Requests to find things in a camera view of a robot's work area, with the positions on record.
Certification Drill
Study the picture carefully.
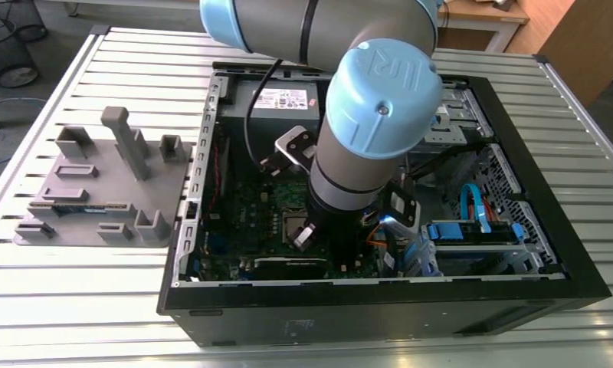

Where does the silver CPU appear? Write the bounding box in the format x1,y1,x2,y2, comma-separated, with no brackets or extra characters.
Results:
284,215,306,243

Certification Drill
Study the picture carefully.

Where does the black graphics card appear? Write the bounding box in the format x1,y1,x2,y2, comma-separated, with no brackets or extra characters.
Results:
252,255,329,280

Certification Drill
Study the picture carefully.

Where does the green motherboard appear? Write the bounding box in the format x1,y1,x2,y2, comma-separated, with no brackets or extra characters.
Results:
186,178,384,281

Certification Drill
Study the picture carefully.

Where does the hard disk in blue carrier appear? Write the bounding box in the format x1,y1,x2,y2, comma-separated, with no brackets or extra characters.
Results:
426,221,525,246

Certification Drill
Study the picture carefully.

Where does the black PC case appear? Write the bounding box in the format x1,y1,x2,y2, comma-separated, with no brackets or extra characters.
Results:
156,60,613,349

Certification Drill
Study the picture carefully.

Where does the blue rear port connector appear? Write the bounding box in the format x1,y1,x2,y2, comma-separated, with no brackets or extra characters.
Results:
206,233,228,257

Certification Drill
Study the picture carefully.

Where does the metal disk bay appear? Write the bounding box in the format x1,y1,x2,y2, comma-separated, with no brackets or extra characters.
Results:
397,220,562,279

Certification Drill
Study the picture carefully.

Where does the grey power supply unit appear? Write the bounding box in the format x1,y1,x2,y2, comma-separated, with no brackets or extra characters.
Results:
217,80,333,183

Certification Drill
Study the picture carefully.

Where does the metal drive cage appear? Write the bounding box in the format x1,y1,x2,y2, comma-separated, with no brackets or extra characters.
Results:
421,80,494,146

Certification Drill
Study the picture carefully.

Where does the grey parts rack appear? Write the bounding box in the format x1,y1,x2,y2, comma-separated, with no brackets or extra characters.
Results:
10,106,198,249

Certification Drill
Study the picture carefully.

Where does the wooden desk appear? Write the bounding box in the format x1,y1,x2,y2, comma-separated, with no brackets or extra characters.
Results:
433,0,532,54

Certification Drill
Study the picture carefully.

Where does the brown wooden cabinet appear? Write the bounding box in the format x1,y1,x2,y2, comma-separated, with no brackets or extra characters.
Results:
505,0,613,109

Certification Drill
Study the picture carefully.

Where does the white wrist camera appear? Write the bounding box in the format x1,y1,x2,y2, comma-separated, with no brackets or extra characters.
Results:
382,184,422,232
258,125,320,177

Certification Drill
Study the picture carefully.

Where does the blue flat wire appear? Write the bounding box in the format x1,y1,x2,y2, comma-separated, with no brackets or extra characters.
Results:
457,182,493,235

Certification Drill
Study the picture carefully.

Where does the black cable bundle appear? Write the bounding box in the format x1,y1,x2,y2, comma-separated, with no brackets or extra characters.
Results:
405,140,492,181

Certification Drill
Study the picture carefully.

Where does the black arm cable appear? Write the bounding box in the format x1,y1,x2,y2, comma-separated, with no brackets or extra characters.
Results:
242,57,286,168

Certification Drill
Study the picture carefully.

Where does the black wire mesh bin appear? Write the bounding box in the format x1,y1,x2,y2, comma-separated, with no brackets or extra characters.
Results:
0,17,41,90
0,0,50,43

